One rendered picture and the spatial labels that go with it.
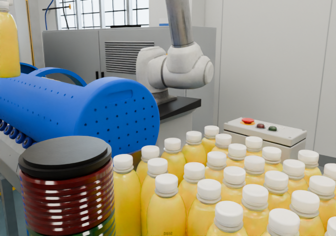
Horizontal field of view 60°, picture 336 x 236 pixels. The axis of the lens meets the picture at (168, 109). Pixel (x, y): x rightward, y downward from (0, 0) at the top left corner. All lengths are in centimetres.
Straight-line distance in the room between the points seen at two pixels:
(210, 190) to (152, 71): 98
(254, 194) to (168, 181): 14
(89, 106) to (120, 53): 221
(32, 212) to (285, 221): 32
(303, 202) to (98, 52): 287
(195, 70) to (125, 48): 166
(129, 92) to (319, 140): 287
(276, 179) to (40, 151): 41
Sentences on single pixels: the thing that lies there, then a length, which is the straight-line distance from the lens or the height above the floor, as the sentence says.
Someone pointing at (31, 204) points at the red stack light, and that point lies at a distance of 22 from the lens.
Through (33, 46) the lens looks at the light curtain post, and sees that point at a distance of 217.
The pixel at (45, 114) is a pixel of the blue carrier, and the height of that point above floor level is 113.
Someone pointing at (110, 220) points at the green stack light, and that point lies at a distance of 23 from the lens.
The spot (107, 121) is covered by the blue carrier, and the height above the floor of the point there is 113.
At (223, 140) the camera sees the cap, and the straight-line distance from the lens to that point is 71.
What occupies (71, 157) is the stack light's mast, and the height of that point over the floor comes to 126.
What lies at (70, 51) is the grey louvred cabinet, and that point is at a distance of 357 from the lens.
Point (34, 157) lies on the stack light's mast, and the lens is 21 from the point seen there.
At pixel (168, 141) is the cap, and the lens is 68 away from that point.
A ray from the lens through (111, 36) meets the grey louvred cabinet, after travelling 301.
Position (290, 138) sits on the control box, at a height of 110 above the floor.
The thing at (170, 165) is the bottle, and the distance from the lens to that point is 68.
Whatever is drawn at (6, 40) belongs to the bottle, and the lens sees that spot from 93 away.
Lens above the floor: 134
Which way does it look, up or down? 14 degrees down
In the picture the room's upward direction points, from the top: straight up
